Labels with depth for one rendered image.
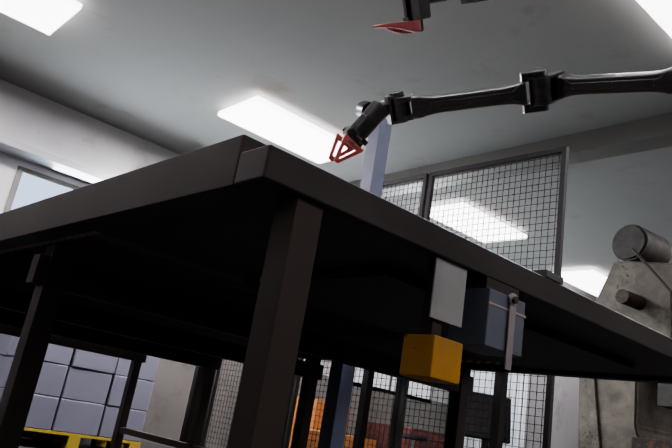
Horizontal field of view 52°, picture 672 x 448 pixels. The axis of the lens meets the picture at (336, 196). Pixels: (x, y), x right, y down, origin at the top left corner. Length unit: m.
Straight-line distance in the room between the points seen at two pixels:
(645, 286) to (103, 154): 5.09
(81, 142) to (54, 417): 2.66
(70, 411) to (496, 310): 4.97
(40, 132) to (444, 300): 6.07
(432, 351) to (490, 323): 0.19
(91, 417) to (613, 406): 4.06
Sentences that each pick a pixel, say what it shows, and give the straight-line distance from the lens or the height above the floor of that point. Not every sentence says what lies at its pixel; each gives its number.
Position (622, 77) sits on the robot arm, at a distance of 1.94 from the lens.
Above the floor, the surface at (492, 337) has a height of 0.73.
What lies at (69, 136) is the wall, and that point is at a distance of 7.26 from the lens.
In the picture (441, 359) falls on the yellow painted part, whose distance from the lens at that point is 1.36.
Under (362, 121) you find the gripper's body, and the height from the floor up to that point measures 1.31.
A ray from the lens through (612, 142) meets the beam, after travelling 5.69.
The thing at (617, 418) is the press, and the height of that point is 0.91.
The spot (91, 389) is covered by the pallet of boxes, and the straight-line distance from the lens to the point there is 6.20.
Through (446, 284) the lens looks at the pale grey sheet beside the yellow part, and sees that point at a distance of 1.42.
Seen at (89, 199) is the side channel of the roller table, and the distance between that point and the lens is 1.70.
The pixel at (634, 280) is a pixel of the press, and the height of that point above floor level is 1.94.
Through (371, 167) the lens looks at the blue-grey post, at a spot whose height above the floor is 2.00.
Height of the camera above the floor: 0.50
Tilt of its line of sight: 18 degrees up
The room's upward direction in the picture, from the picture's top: 10 degrees clockwise
